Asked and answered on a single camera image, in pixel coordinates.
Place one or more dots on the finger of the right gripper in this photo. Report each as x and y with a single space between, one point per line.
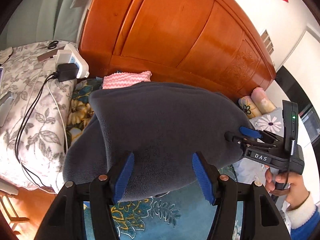
250 132
231 137

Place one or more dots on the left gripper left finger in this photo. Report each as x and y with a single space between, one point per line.
65 217

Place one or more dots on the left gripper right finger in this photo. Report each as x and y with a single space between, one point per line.
261 218

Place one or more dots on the dark grey fleece garment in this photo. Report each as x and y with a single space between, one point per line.
163 125

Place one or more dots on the white blue sleeve forearm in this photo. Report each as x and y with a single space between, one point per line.
304 220

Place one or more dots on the yellow floral rolled pillow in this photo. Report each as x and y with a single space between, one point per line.
249 107

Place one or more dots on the pink floral rolled pillow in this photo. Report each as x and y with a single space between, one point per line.
261 100

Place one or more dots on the teal floral blanket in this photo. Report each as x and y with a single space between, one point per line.
178 214

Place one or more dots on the orange wooden headboard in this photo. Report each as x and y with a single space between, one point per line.
210 44

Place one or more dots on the grey leaf print cloth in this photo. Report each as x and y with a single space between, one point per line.
33 133

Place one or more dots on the pink zigzag striped cloth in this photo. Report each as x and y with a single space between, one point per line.
124 79

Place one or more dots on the black charger plug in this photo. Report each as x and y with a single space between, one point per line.
66 72

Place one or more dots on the white power strip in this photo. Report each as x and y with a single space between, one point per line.
69 54

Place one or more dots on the black scissors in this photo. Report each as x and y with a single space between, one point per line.
52 45

